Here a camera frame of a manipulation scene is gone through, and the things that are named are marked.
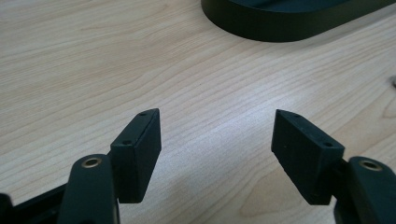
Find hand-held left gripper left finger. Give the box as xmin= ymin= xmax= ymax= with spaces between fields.
xmin=57 ymin=107 xmax=163 ymax=224

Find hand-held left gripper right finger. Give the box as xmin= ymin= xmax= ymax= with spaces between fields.
xmin=271 ymin=108 xmax=396 ymax=224

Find dark green oval tray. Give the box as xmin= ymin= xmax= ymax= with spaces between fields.
xmin=200 ymin=0 xmax=396 ymax=43

